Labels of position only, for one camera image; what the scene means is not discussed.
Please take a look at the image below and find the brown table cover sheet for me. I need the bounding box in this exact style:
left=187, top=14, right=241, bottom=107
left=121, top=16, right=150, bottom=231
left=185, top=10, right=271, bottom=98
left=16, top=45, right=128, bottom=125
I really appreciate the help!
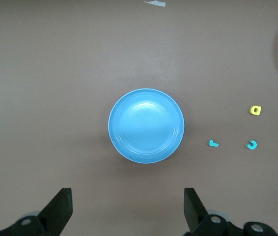
left=0, top=0, right=278, bottom=236

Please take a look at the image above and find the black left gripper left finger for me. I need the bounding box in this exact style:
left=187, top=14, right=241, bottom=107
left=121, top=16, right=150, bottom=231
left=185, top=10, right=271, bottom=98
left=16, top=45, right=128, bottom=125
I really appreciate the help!
left=0, top=188, right=73, bottom=236

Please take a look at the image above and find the white tape scrap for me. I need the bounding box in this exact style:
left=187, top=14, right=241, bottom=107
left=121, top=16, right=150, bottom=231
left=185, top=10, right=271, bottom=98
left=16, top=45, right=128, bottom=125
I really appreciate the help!
left=143, top=0, right=167, bottom=7

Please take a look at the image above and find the blue plate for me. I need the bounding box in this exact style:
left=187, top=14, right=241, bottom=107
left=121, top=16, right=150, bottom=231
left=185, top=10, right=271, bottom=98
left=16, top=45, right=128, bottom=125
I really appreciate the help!
left=108, top=88, right=185, bottom=165

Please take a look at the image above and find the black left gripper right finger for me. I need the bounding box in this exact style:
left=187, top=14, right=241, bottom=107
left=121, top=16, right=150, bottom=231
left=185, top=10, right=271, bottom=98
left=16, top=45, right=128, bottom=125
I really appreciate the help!
left=183, top=188, right=278, bottom=236

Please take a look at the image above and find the yellow foam letter a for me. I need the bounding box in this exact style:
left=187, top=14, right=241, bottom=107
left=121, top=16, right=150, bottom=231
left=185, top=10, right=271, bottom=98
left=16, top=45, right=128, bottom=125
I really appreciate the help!
left=249, top=105, right=262, bottom=116

